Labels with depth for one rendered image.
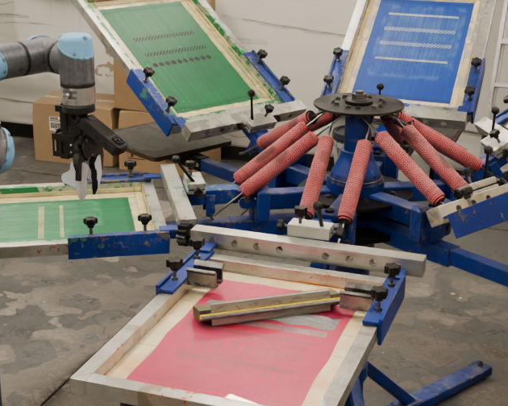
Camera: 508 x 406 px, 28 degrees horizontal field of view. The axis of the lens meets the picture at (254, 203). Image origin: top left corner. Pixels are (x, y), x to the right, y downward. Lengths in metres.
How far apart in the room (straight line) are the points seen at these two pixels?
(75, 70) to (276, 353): 0.82
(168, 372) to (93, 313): 2.54
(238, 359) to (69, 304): 2.66
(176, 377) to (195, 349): 0.14
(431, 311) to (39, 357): 1.85
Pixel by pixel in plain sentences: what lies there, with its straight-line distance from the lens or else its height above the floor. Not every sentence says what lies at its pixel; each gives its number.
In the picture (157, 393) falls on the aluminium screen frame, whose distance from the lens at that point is 2.21.
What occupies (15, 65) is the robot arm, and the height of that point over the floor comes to 1.66.
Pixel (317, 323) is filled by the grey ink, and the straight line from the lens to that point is 2.58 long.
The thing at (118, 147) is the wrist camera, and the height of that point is 1.49.
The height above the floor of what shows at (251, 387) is 0.95.
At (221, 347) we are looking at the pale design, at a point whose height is 0.95.
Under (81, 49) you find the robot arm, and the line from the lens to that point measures 2.19.
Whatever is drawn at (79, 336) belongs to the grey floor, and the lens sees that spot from 4.69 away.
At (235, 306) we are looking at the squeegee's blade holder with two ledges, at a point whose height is 1.00.
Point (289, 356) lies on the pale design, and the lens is 2.43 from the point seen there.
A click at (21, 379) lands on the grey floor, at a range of 4.37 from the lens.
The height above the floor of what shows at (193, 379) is 0.95.
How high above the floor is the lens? 2.09
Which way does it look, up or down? 19 degrees down
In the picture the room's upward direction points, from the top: 1 degrees clockwise
